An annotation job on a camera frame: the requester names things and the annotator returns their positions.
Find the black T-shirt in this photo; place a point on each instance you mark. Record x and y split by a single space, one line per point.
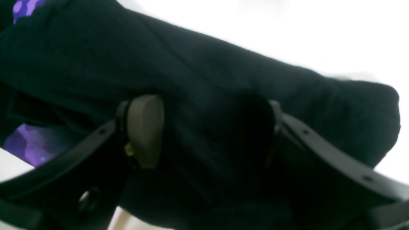
67 65

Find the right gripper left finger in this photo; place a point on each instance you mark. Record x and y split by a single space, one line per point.
80 189

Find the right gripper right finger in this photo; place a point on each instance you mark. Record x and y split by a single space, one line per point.
327 189

